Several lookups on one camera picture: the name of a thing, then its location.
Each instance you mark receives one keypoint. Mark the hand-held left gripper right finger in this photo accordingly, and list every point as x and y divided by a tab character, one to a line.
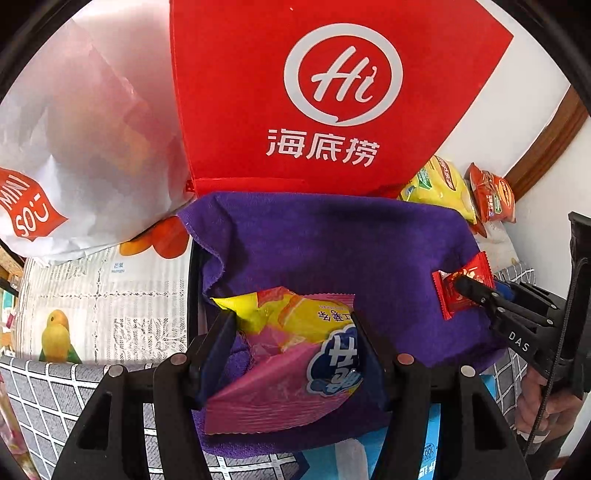
369	364

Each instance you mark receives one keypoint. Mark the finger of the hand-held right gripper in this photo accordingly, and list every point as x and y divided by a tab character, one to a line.
471	288
505	290

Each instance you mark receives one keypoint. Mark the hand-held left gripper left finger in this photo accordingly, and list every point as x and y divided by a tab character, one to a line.
217	350

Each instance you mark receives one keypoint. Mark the small red candy packet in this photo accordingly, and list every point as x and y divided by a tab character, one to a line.
450	295

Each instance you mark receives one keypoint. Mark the pink and yellow snack packet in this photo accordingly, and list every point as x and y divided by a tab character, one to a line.
286	369

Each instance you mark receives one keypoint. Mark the person's right hand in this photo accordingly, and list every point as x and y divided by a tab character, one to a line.
531	406

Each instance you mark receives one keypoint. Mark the orange red snack bag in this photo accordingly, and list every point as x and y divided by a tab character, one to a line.
496	198

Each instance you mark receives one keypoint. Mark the white fruit print sheet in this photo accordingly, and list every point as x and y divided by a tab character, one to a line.
129	314

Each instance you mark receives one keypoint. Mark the blue tissue pack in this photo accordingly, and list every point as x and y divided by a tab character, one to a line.
431	443

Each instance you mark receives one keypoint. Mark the yellow chips bag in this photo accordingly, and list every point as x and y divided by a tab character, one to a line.
443	189

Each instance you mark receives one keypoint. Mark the purple cloth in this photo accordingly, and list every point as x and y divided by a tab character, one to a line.
323	244

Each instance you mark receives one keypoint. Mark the wooden headboard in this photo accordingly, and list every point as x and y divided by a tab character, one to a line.
554	143

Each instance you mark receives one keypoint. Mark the grey checked blanket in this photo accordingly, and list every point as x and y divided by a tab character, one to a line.
37	406

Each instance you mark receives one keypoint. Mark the red tote bag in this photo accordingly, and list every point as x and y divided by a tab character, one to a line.
231	115

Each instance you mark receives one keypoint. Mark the white plastic shopping bag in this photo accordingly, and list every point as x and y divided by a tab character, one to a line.
92	138

